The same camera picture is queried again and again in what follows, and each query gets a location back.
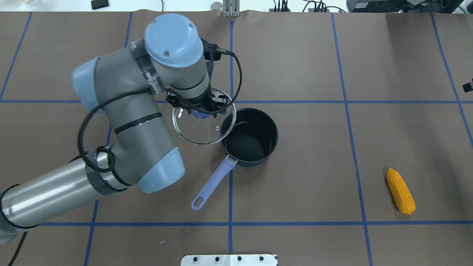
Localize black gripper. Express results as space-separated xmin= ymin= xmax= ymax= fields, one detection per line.
xmin=165 ymin=87 xmax=228 ymax=114

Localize glass pot lid purple knob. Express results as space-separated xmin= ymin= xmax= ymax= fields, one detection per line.
xmin=172 ymin=88 xmax=236 ymax=145

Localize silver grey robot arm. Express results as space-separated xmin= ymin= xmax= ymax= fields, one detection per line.
xmin=1 ymin=13 xmax=235 ymax=245

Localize yellow corn cob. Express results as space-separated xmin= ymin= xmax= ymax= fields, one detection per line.
xmin=386 ymin=168 xmax=416 ymax=215

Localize small metal cylinder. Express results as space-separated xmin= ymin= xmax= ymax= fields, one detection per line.
xmin=211 ymin=1 xmax=223 ymax=11

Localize small black square pad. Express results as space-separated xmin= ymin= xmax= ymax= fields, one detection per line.
xmin=90 ymin=0 xmax=109 ymax=10

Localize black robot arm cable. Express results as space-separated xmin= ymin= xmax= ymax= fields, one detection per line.
xmin=7 ymin=47 xmax=242 ymax=266

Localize dark blue saucepan purple handle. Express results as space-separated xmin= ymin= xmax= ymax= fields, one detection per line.
xmin=191 ymin=108 xmax=279 ymax=211

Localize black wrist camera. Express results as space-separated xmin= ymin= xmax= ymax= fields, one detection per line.
xmin=201 ymin=38 xmax=228 ymax=62

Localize aluminium frame post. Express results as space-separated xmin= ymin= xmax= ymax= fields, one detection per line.
xmin=222 ymin=0 xmax=241 ymax=17

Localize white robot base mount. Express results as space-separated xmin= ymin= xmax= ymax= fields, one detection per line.
xmin=180 ymin=254 xmax=279 ymax=266

